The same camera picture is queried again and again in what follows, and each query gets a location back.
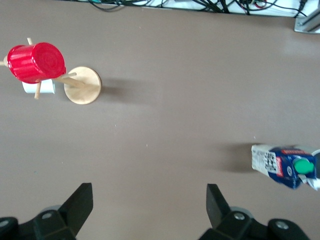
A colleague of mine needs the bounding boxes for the looped black cable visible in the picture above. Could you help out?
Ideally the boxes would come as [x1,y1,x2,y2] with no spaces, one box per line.
[87,0,126,12]

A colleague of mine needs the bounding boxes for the small white cup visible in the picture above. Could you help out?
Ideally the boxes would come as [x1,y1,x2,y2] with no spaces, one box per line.
[21,78,56,95]

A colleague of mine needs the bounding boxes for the red plastic cup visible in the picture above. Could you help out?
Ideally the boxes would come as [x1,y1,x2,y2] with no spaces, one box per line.
[6,42,67,85]

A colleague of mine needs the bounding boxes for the blue Pascal milk carton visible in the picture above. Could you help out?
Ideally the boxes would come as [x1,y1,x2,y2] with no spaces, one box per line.
[251,144,320,191]

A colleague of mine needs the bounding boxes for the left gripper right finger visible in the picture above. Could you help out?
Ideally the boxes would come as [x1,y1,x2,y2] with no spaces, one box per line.
[198,184,311,240]

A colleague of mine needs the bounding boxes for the tangled black cables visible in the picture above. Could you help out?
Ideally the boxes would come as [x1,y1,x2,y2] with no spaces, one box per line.
[124,0,311,18]

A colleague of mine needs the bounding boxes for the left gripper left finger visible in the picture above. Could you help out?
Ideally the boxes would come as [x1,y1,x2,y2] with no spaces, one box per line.
[0,182,94,240]

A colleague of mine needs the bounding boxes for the grey metal camera mount bracket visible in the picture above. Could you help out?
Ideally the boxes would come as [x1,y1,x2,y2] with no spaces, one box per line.
[294,2,320,34]

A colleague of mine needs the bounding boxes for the wooden cup tree stand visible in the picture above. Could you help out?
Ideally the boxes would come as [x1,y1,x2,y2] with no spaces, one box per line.
[0,37,103,105]

